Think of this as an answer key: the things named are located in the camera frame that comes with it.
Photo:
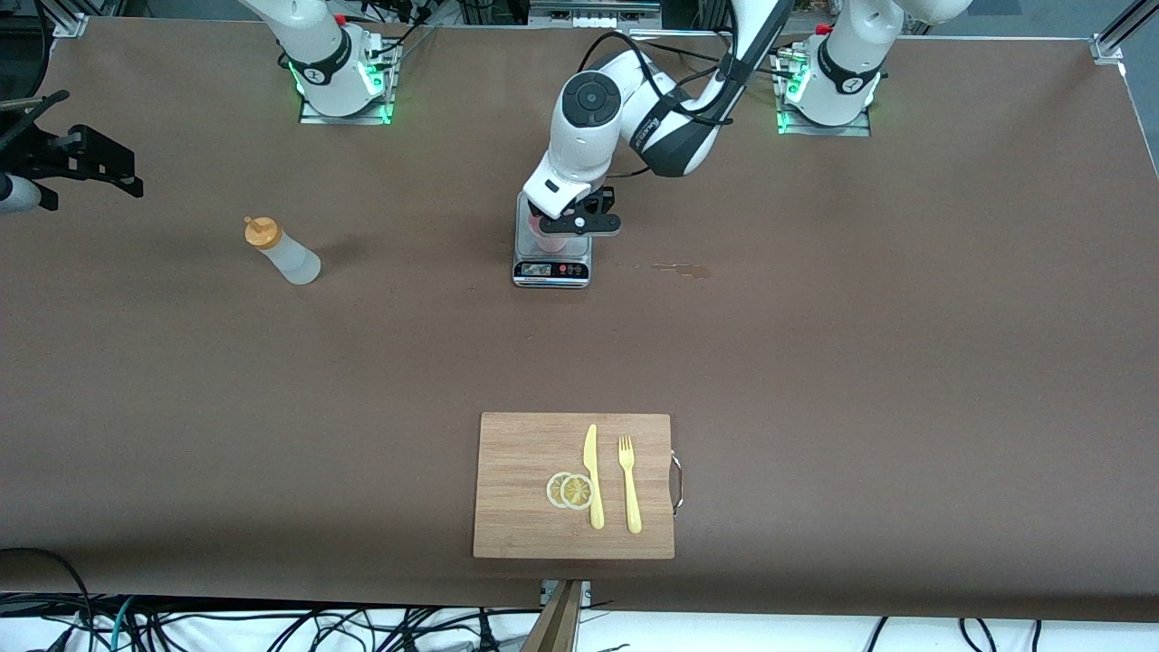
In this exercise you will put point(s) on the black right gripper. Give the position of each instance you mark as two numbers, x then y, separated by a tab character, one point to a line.
47	152

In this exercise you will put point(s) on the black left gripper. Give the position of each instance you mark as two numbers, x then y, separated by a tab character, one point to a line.
601	197

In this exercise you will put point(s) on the pink plastic cup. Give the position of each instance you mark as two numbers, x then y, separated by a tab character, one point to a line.
550	244

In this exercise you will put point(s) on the clear sauce bottle orange cap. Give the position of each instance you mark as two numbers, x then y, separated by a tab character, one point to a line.
285	258

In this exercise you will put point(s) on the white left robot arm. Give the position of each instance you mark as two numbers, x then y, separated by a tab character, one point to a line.
589	145

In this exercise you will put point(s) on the silver digital kitchen scale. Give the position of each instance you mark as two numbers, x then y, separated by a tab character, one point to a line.
552	270

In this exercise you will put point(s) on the white power strip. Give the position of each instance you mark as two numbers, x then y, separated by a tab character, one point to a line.
589	20

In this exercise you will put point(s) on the yellow plastic knife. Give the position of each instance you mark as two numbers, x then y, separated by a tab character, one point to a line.
593	475

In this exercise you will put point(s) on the lemon slice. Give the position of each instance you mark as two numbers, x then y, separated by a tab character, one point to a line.
553	489
577	492

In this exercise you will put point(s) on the yellow plastic fork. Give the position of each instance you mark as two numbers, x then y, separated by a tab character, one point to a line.
630	493

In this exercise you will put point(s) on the wooden cutting board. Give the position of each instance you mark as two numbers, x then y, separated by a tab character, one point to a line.
525	489

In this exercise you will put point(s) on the brown table cover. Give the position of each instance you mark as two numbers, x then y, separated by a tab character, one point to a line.
362	407

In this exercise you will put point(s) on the aluminium frame corner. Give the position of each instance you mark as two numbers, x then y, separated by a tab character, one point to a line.
68	20
1123	32

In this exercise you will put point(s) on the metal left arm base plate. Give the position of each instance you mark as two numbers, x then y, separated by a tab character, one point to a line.
860	129

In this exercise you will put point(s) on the wooden post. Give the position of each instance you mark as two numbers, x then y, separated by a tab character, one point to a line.
554	625

